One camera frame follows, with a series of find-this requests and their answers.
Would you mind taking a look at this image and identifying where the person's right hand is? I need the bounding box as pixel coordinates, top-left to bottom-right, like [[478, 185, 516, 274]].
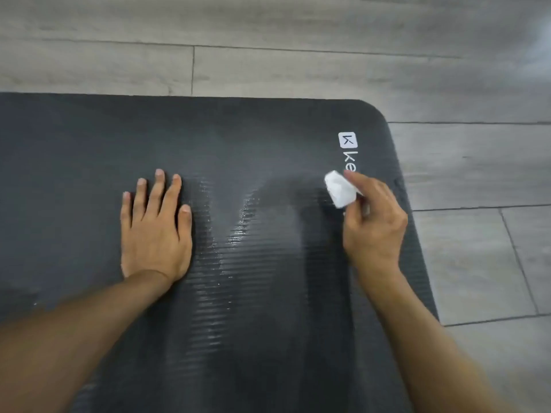
[[342, 169, 409, 276]]

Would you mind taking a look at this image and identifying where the person's left hand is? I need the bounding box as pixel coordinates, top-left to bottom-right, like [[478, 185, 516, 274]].
[[120, 169, 193, 283]]

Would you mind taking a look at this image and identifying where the white tissue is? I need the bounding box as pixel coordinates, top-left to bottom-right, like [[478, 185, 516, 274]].
[[323, 170, 364, 209]]

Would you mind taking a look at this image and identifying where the dark grey yoga mat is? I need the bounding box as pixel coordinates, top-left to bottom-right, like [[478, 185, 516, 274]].
[[0, 92, 440, 413]]

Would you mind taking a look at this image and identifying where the person's left forearm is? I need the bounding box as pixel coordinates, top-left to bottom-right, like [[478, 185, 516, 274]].
[[0, 270, 175, 413]]

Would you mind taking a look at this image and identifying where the person's right forearm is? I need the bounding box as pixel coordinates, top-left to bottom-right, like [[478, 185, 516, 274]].
[[355, 264, 517, 413]]

